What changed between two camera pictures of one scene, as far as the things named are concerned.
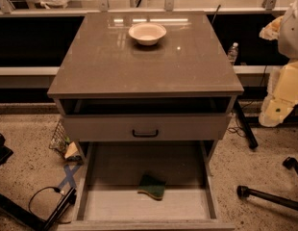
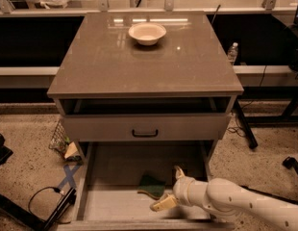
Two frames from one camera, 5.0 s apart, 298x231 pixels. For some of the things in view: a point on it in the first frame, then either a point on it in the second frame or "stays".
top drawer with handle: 144,128 stays
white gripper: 292,33 → 181,189
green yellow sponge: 153,187 stays
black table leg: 248,129 stays
